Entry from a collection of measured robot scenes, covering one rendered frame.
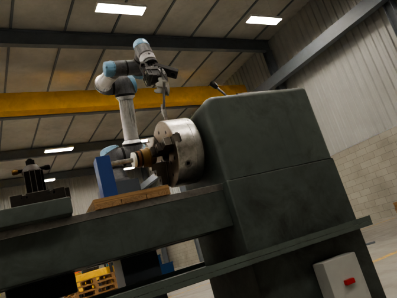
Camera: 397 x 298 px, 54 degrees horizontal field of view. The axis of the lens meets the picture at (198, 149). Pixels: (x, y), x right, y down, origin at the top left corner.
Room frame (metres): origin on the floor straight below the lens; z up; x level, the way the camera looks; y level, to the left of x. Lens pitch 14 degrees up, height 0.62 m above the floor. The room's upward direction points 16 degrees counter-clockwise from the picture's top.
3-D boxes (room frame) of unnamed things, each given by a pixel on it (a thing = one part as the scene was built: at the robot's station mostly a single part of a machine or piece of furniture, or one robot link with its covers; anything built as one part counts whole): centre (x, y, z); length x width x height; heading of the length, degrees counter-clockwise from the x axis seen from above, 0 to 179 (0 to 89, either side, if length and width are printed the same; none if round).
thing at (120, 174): (2.16, 0.51, 1.15); 0.15 x 0.15 x 0.10
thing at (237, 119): (1.95, -0.24, 1.06); 0.59 x 0.48 x 0.39; 116
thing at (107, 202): (1.63, 0.37, 0.88); 0.36 x 0.30 x 0.04; 26
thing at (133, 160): (1.64, 0.34, 1.08); 0.13 x 0.07 x 0.07; 116
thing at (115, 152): (2.17, 0.50, 1.27); 0.13 x 0.12 x 0.14; 115
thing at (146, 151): (1.69, 0.24, 1.08); 0.09 x 0.09 x 0.09; 26
